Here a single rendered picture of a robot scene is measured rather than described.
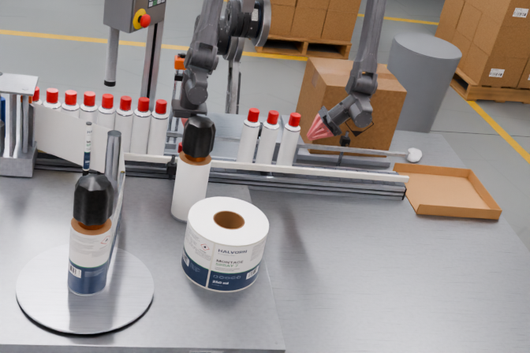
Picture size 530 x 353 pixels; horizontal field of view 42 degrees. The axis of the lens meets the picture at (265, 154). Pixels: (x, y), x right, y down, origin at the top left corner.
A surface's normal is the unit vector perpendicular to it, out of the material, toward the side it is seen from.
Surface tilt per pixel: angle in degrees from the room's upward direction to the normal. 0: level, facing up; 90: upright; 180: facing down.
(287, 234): 0
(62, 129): 90
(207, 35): 61
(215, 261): 90
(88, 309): 0
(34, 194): 0
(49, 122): 90
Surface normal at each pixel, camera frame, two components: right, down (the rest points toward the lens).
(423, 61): -0.27, 0.49
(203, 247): -0.55, 0.32
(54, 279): 0.18, -0.85
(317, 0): 0.26, 0.52
